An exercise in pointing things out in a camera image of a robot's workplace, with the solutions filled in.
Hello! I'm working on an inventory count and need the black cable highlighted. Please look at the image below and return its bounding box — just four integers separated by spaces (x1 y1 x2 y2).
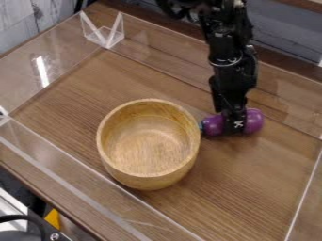
0 214 48 241

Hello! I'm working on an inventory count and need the yellow black equipment base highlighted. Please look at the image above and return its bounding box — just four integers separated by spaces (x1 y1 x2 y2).
28 206 78 241

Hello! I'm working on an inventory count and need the brown wooden bowl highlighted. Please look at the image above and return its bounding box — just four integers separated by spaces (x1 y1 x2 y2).
97 99 202 190

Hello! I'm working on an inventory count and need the clear acrylic tray wall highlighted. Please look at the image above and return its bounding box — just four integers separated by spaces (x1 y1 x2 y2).
0 115 203 241

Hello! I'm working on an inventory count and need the purple toy eggplant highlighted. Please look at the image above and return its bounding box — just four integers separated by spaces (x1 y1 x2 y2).
201 108 265 137

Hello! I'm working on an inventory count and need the clear acrylic corner bracket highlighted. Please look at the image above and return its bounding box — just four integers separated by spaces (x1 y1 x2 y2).
79 11 125 49

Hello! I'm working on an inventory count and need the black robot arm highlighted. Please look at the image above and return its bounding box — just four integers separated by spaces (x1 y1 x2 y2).
157 0 265 136

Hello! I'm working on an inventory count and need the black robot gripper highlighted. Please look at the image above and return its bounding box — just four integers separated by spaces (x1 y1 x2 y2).
209 46 258 135

